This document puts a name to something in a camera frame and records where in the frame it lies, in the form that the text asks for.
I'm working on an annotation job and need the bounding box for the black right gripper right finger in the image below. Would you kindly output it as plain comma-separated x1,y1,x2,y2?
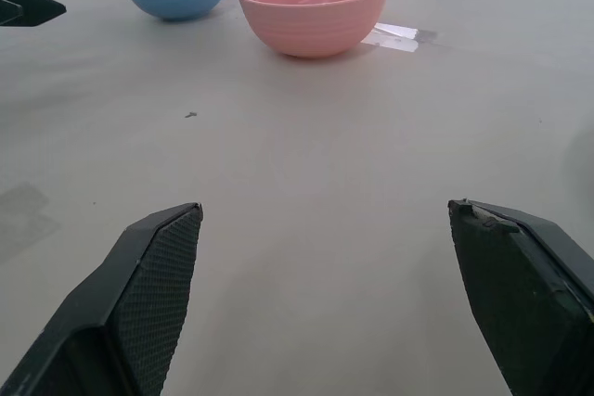
446,198,594,396

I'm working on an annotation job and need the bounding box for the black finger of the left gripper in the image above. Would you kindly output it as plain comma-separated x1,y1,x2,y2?
0,0,68,28

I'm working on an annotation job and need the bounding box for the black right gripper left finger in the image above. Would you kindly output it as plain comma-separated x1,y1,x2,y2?
0,202,204,396

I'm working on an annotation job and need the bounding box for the pink plastic bowl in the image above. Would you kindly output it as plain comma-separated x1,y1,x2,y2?
237,0,391,60

